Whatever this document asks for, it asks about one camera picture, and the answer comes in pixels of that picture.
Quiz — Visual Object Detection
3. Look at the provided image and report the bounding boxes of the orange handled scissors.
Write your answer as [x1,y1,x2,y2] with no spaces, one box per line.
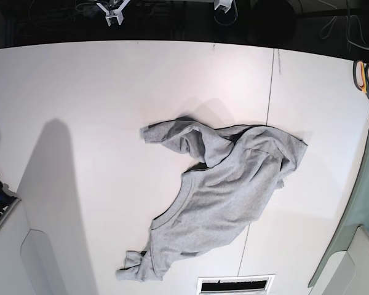
[352,60,369,100]

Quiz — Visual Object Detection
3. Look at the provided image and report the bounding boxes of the grey t-shirt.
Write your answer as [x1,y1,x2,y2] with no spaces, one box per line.
[116,118,307,281]

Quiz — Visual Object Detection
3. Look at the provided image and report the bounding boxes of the white floor vent grille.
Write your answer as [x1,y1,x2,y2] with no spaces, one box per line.
[196,274,275,295]

